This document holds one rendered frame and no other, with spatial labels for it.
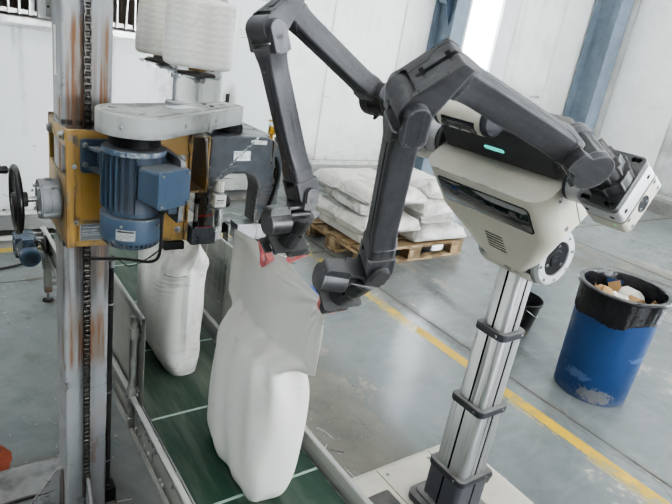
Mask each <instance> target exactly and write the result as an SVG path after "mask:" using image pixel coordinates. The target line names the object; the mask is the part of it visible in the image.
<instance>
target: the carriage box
mask: <svg viewBox="0 0 672 504"><path fill-rule="evenodd" d="M46 130H47V131H48V138H49V178H55V179H58V180H59V183H60V186H61V192H62V215H61V217H60V218H55V219H51V220H52V221H53V223H54V225H55V227H56V229H57V230H58V232H59V234H60V236H61V237H62V239H63V241H64V243H65V244H66V247H67V248H75V247H85V246H99V245H108V244H107V243H105V242H104V240H103V239H100V240H87V241H80V225H82V224H99V223H100V209H101V208H102V207H103V206H102V205H101V204H100V175H99V174H97V173H82V172H81V171H80V140H81V139H83V138H87V139H108V135H105V134H102V133H100V132H97V131H96V130H86V129H66V128H65V127H62V126H61V125H60V124H59V123H58V122H57V121H56V120H55V119H54V114H53V112H51V111H49V112H48V124H46ZM54 135H55V136H56V137H57V138H58V140H59V141H60V142H61V143H62V144H63V145H64V146H65V173H62V172H61V170H60V169H59V168H58V166H57V165H56V164H55V162H54ZM193 139H194V137H193V134H192V135H187V136H182V137H177V138H172V139H167V140H161V146H163V147H167V148H168V149H170V150H171V151H173V152H174V153H175V154H177V155H178V156H180V157H181V158H183V159H184V160H185V162H186V168H189V169H190V170H191V168H192V153H193ZM188 212H189V203H188V204H187V205H185V206H183V220H182V222H181V223H176V222H175V221H174V220H173V219H172V218H171V217H169V216H168V215H167V214H166V213H165V214H164V224H163V241H171V240H183V239H184V240H187V227H188Z"/></svg>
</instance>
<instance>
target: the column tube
mask: <svg viewBox="0 0 672 504"><path fill-rule="evenodd" d="M51 5H52V60H53V114H54V119H55V120H56V121H57V122H58V123H59V124H60V125H61V126H62V127H65V128H66V129H83V119H84V118H83V107H84V106H83V94H84V93H83V81H84V80H83V67H84V66H83V54H84V53H83V40H84V39H83V26H84V25H83V12H84V11H83V0H51ZM91 13H92V26H91V27H92V40H91V41H92V54H91V55H92V67H91V68H92V80H91V82H92V93H91V95H92V106H91V108H92V119H91V121H92V130H95V129H94V108H95V106H96V105H99V104H105V103H112V50H113V0H92V12H91ZM53 24H54V25H56V75H55V74H54V38H53ZM54 162H55V164H56V165H57V166H58V168H59V169H60V170H61V172H62V173H65V146H64V145H63V144H62V143H61V142H60V141H59V140H58V138H57V137H56V136H55V135H54ZM94 257H109V245H99V246H91V257H90V258H94ZM83 258H84V257H83V247H75V248H67V247H66V244H65V243H64V241H63V239H62V237H61V236H60V234H59V232H58V230H57V229H56V277H57V332H58V386H59V412H60V420H59V429H60V466H63V470H64V504H77V498H81V497H82V476H83V459H84V458H83V451H84V450H83V443H84V442H83V418H84V417H83V401H84V400H83V338H84V337H83V309H84V308H83V299H84V298H83V289H84V288H83V279H84V278H83ZM90 279H91V288H90V289H91V298H90V299H91V308H90V309H91V318H90V319H91V327H90V329H91V337H90V339H91V346H90V349H91V355H90V359H91V361H90V473H91V490H92V494H94V504H105V463H106V436H105V432H106V404H107V345H108V286H109V260H101V261H100V260H93V261H91V278H90Z"/></svg>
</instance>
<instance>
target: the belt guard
mask: <svg viewBox="0 0 672 504"><path fill-rule="evenodd" d="M202 103H206V105H203V104H202ZM184 105H188V106H192V107H196V108H189V109H172V108H168V107H164V106H178V105H170V104H165V103H105V104H99V105H96V106H95V108H94V129H95V130H96V131H97V132H100V133H102V134H105V135H109V136H113V137H119V138H125V139H133V140H150V141H155V140H167V139H172V138H177V137H182V136H187V135H192V134H196V133H201V132H206V131H211V130H216V129H221V128H226V127H230V126H235V125H240V124H242V120H243V109H244V107H243V106H242V105H239V104H234V103H228V102H184ZM210 105H213V106H214V107H211V106H210Z"/></svg>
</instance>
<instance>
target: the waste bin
mask: <svg viewBox="0 0 672 504"><path fill-rule="evenodd" d="M578 279H579V281H580V283H579V287H578V290H577V293H576V297H575V302H574V303H575V305H574V308H573V312H572V315H571V318H570V322H569V325H568V328H567V332H566V335H565V338H564V342H563V345H562V348H561V352H560V355H559V358H558V362H557V365H556V368H555V372H554V378H555V381H556V382H557V384H558V385H559V386H560V387H561V388H562V389H563V390H564V391H566V392H567V393H568V394H570V395H572V396H573V397H575V398H577V399H579V400H581V401H584V402H586V403H589V404H592V405H596V406H601V407H618V406H620V405H622V404H623V403H624V402H625V400H626V398H627V395H628V393H629V391H630V389H631V386H632V384H633V382H634V380H635V377H636V375H637V373H638V371H639V368H640V366H641V364H642V362H643V359H644V357H645V355H646V353H647V350H648V348H649V346H650V344H651V341H652V339H653V337H654V335H655V332H656V330H657V328H658V327H659V326H660V325H661V323H662V321H663V320H664V318H665V315H666V313H667V311H668V309H669V308H671V307H672V295H671V294H670V293H669V292H668V291H666V290H665V289H663V288H662V287H660V286H658V285H656V284H654V283H652V282H650V281H648V280H645V279H643V278H640V277H637V276H634V275H631V274H628V273H624V272H620V271H615V270H610V269H602V268H590V269H585V270H582V271H580V273H579V275H578ZM619 280H620V282H621V286H622V287H624V286H629V287H631V288H633V289H635V290H637V291H639V292H641V293H642V294H643V296H644V300H645V302H646V303H639V302H634V301H630V300H627V299H623V298H620V297H617V296H614V295H612V294H609V293H607V292H604V291H602V290H600V289H598V288H597V287H595V286H594V285H595V283H596V285H599V284H603V285H605V286H608V287H609V285H608V282H613V281H619ZM654 301H656V302H657V304H651V303H652V302H654Z"/></svg>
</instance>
